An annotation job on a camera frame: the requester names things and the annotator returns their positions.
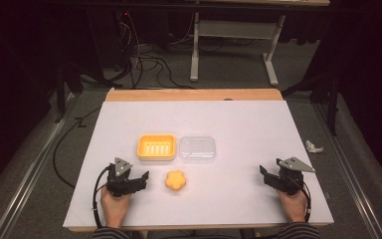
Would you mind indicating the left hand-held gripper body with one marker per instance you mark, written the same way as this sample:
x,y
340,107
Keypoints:
x,y
121,179

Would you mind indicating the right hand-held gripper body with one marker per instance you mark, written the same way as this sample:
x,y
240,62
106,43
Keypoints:
x,y
290,177

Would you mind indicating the person's right hand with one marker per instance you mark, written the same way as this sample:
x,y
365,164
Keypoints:
x,y
292,207

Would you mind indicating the person's left hand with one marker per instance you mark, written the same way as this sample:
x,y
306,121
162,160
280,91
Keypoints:
x,y
115,209

